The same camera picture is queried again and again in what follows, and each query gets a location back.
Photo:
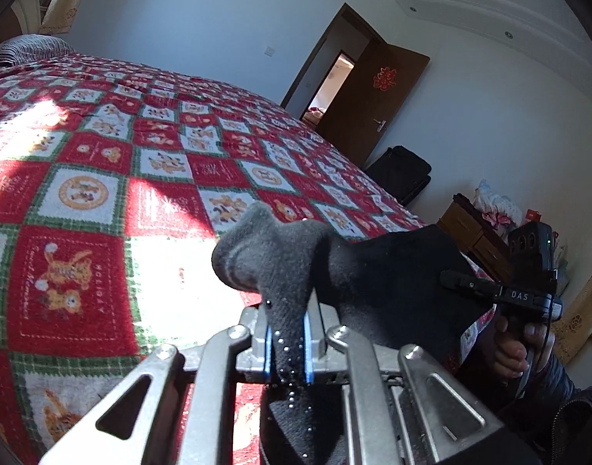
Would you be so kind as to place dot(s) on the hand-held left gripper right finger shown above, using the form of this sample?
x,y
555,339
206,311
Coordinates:
x,y
307,351

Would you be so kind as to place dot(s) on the striped pillow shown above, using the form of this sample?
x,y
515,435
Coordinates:
x,y
25,51

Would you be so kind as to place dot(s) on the person's dark jacket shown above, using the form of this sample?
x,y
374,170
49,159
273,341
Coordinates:
x,y
581,431

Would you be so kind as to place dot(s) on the red checkered printed blanket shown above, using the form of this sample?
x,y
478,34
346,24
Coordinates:
x,y
83,189

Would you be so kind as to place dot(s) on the wooden cabinet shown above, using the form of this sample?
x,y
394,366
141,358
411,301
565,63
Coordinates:
x,y
470,237

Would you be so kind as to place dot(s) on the person's right hand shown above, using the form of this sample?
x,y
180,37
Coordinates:
x,y
509,358

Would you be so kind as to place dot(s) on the brown door frame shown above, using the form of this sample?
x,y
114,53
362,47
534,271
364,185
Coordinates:
x,y
315,63

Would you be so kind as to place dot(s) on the person's right forearm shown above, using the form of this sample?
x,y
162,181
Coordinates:
x,y
557,380

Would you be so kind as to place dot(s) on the red knot door decoration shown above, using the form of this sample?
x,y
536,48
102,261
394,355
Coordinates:
x,y
384,78

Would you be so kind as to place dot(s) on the black pants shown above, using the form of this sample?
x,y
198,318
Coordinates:
x,y
286,261

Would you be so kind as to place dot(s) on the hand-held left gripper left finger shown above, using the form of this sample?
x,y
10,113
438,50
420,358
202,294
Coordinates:
x,y
268,351

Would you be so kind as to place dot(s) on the black bag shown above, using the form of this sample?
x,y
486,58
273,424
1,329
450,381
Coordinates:
x,y
402,174

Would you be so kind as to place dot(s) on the white plastic bag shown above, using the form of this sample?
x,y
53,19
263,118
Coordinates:
x,y
494,203

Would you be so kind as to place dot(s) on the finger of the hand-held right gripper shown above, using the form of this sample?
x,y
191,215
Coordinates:
x,y
465,283

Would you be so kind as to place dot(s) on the brown wooden door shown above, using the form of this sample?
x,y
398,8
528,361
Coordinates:
x,y
364,106

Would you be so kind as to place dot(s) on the red box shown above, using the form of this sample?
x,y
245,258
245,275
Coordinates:
x,y
533,215

